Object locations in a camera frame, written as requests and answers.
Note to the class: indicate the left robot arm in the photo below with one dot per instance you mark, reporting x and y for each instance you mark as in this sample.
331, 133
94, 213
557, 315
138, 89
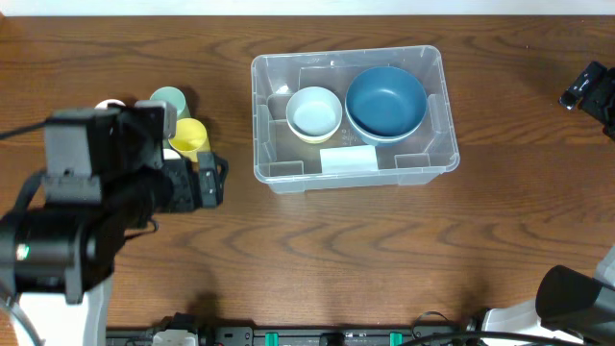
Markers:
59, 241

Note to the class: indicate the cream white cup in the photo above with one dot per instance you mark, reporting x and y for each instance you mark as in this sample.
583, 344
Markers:
170, 154

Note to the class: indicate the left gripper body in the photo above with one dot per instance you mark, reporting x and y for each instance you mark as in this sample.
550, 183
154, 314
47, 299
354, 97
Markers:
207, 180

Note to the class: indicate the green cup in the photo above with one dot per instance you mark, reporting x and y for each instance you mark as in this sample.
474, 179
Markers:
175, 97

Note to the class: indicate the small yellow bowl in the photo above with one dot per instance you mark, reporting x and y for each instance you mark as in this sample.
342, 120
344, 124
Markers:
314, 139

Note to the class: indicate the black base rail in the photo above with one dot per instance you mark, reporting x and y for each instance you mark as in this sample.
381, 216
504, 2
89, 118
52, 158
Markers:
184, 329

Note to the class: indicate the large dark blue bowl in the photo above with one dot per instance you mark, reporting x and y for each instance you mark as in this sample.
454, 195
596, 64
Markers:
385, 104

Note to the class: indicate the clear plastic storage container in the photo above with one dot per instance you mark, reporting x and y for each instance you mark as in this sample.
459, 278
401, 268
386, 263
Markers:
288, 164

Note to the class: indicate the yellow cup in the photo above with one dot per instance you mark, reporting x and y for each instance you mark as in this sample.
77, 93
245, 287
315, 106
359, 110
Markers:
191, 138

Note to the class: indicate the small light grey bowl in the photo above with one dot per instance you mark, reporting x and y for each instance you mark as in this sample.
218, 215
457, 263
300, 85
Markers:
314, 111

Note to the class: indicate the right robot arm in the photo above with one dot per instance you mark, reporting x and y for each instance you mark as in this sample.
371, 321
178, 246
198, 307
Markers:
569, 306

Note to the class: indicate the pink cup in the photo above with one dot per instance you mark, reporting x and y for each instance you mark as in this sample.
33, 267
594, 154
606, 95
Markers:
109, 103

